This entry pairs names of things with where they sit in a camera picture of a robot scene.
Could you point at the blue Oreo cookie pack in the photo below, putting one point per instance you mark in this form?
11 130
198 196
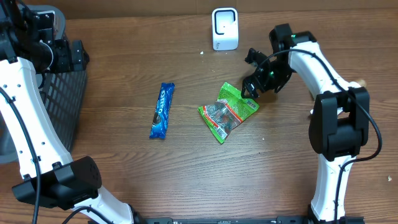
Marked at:
161 115

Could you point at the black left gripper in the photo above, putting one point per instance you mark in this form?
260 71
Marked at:
66 64

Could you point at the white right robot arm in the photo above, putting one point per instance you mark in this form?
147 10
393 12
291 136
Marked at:
338 125

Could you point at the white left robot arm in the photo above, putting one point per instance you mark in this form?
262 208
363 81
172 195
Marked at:
37 86

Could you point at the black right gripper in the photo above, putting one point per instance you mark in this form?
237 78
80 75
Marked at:
263 84

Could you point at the dark grey plastic basket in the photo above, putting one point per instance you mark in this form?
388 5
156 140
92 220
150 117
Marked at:
63 93

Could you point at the white barcode scanner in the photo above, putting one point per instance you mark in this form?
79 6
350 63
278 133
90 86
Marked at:
225 30

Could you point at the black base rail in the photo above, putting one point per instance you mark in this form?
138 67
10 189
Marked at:
277 220

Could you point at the white bamboo print tube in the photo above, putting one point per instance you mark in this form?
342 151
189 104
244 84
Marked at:
355 84

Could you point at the green snack bag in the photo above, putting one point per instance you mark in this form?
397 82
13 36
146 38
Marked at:
227 112

